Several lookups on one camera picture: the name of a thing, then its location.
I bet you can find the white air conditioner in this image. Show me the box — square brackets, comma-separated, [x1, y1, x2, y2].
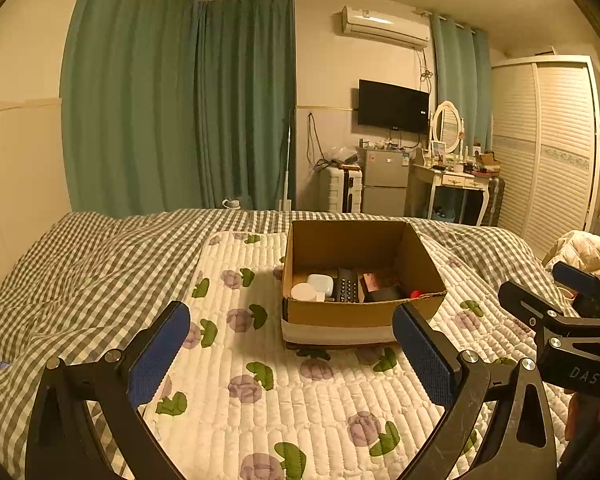
[341, 6, 430, 50]

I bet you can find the floral quilted bed pad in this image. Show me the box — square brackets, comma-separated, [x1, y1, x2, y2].
[138, 221, 571, 479]

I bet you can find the green curtain left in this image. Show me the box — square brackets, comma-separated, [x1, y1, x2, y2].
[59, 0, 296, 218]

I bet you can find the white plastic bottle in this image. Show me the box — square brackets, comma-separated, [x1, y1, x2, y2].
[290, 282, 325, 302]

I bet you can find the white dressing table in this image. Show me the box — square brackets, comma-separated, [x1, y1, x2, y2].
[406, 164, 491, 226]

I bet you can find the white rounded case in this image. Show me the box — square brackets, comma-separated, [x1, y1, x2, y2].
[306, 273, 334, 297]

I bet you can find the phone with brown case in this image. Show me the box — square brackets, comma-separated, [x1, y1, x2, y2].
[360, 271, 396, 302]

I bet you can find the white oval vanity mirror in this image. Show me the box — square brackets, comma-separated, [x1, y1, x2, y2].
[429, 101, 465, 155]

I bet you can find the black power adapter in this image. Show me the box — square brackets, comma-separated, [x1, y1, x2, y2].
[365, 285, 405, 302]

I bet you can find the white louvered wardrobe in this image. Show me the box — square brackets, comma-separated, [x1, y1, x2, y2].
[492, 55, 600, 258]

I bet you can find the white puffer jacket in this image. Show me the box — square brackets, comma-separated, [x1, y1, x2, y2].
[542, 231, 600, 275]

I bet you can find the grey checked duvet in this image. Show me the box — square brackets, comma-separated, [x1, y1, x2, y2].
[0, 207, 577, 478]

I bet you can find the person's right hand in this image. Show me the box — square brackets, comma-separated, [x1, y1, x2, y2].
[565, 389, 600, 442]

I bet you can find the brown cardboard box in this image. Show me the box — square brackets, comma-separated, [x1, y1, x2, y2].
[282, 220, 446, 347]

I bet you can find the green curtain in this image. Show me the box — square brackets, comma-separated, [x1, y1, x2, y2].
[59, 0, 296, 218]
[429, 13, 492, 148]

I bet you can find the grey mini fridge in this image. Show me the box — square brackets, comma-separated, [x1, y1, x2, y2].
[362, 150, 408, 217]

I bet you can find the white suitcase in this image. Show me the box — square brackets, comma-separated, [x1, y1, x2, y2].
[318, 165, 363, 214]

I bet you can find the black wall television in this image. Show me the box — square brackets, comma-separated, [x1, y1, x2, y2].
[358, 79, 429, 134]

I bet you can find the green curtain right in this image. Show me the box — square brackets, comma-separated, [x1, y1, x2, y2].
[429, 13, 492, 148]

